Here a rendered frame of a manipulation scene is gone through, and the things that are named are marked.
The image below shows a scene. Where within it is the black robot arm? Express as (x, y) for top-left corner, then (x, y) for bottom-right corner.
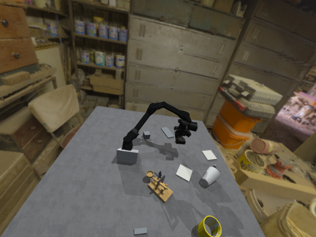
(122, 102), (198, 151)

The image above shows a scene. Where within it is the yellow cup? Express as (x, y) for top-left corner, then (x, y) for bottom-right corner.
(196, 216), (222, 237)

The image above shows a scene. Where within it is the white paper cup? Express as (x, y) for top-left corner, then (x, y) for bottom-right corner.
(201, 166), (220, 186)

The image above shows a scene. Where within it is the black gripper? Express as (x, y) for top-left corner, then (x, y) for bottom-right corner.
(174, 126), (186, 145)

